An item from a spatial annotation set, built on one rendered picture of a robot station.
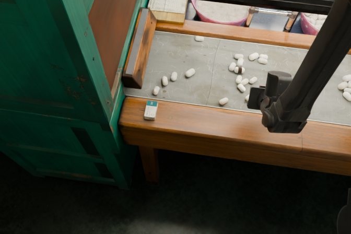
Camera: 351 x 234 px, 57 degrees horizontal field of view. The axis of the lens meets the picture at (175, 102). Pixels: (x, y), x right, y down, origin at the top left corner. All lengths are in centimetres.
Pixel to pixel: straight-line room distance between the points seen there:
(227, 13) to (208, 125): 52
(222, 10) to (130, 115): 60
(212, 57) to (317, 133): 44
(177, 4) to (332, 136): 73
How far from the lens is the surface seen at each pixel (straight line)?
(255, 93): 93
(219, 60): 120
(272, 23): 146
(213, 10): 137
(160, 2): 132
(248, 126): 106
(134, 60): 104
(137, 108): 106
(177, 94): 111
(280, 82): 80
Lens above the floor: 170
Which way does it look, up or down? 61 degrees down
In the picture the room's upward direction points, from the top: 2 degrees clockwise
